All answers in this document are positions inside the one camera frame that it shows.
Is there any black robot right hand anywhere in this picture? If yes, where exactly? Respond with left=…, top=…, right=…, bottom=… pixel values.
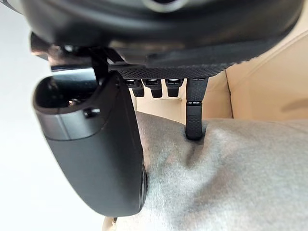
left=20, top=0, right=304, bottom=217

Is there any beige leather sofa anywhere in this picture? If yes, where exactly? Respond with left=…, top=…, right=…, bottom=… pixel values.
left=102, top=31, right=308, bottom=231

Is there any grey fabric cushion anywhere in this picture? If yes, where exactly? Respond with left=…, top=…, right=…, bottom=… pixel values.
left=115, top=112, right=308, bottom=231

